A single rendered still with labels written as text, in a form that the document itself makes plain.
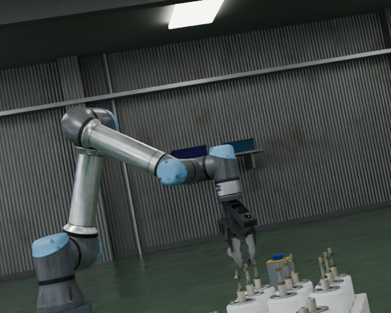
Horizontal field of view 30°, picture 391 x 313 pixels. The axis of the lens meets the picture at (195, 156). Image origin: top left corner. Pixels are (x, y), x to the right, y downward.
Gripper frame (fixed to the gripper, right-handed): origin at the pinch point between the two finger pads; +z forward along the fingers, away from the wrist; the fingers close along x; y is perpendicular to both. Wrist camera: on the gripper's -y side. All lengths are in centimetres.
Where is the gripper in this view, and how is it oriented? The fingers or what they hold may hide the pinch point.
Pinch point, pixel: (246, 262)
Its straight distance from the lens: 215.9
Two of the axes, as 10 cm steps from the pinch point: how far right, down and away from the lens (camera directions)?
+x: -9.0, 1.4, -4.1
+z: 1.8, 9.8, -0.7
